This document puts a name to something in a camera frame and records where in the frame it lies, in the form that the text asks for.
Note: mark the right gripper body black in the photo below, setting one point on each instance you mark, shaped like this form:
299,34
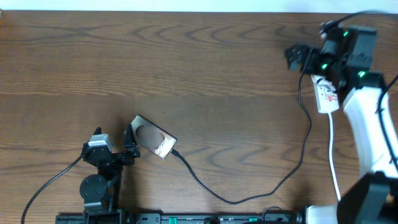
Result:
319,63

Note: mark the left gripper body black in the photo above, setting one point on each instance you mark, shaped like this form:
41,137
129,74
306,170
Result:
122,162

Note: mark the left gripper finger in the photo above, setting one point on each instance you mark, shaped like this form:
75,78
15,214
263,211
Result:
97,131
130,143

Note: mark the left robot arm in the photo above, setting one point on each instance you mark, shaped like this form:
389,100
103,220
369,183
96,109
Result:
100,191

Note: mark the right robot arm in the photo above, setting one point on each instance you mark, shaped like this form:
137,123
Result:
344,61

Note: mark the white power strip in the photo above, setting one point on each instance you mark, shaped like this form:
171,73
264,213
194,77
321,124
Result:
326,98

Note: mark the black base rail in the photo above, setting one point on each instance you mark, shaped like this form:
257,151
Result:
156,218

